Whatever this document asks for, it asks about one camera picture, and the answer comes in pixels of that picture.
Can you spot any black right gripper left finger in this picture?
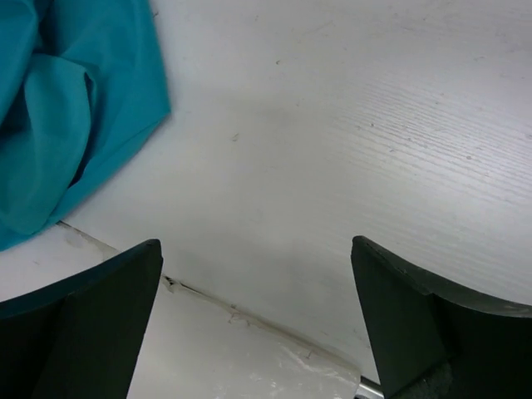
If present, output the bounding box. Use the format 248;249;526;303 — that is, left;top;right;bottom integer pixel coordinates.
1;239;162;398

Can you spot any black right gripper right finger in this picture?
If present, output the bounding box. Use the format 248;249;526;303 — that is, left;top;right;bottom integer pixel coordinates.
351;236;531;398

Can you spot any teal t shirt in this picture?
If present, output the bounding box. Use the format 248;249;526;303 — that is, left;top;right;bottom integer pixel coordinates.
1;1;170;249

